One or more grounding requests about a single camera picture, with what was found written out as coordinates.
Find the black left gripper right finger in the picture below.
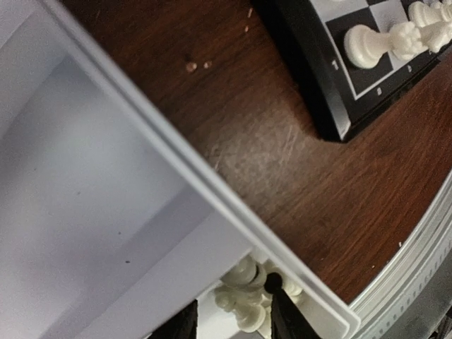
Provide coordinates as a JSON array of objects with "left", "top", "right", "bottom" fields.
[{"left": 264, "top": 273, "right": 320, "bottom": 339}]

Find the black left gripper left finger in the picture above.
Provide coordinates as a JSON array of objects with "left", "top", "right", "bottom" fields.
[{"left": 151, "top": 300, "right": 198, "bottom": 339}]

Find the white plastic compartment tray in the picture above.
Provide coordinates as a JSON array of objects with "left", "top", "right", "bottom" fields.
[{"left": 1, "top": 1, "right": 361, "bottom": 338}]

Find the black white chess board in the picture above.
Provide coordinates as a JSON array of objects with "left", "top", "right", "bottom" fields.
[{"left": 254, "top": 1, "right": 451, "bottom": 142}]

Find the white knight chess piece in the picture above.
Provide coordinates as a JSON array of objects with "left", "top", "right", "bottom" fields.
[{"left": 408, "top": 1, "right": 451, "bottom": 53}]

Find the front aluminium rail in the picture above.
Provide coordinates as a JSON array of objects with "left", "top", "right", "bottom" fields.
[{"left": 350, "top": 176, "right": 451, "bottom": 338}]

